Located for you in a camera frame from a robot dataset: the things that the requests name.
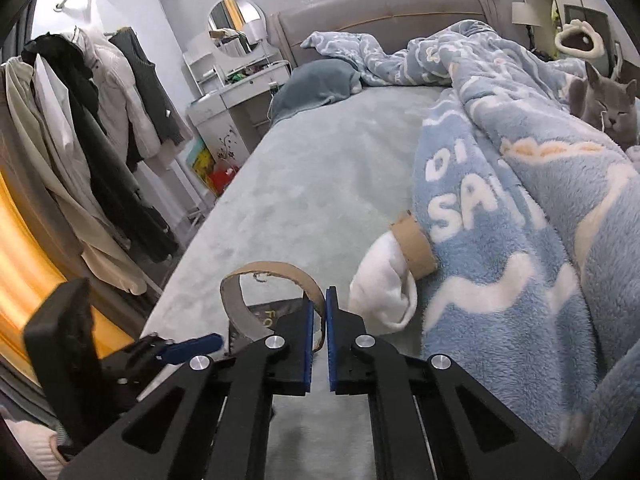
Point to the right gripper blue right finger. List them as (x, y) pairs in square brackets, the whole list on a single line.
[(430, 419)]

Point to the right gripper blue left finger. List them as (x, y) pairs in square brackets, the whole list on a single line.
[(210, 419)]

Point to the torn brown paper packaging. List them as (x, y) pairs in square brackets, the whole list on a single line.
[(257, 295)]

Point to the yellow curtain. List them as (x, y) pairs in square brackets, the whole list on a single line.
[(27, 277)]

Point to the white sock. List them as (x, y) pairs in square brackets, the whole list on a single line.
[(383, 290)]

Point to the cardboard tube roll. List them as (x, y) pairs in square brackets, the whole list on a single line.
[(414, 245)]

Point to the black hanging garment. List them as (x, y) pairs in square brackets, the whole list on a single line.
[(112, 184)]

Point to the blue patterned fleece blanket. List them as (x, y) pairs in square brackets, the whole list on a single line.
[(533, 217)]

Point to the red and yellow bags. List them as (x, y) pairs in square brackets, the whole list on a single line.
[(216, 172)]

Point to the dark grey hanging jacket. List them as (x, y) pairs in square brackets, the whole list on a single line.
[(154, 98)]

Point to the cream hanging coat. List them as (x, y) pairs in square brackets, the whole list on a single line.
[(41, 115)]

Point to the white puffer jacket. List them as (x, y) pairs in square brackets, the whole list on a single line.
[(120, 103)]

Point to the white vanity dresser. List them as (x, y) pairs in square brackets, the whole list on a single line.
[(231, 114)]

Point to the teal pillow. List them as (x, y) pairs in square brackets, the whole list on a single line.
[(314, 85)]

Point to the grey cat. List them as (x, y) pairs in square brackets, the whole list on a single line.
[(607, 105)]

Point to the round vanity mirror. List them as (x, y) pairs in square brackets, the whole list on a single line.
[(237, 27)]

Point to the grey padded headboard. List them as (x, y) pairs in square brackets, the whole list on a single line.
[(392, 22)]

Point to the white cat bed toy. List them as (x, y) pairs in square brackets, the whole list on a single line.
[(579, 40)]

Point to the bedside lamp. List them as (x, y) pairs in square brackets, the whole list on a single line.
[(522, 13)]

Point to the white wardrobe with shelves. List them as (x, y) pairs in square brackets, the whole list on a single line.
[(555, 13)]

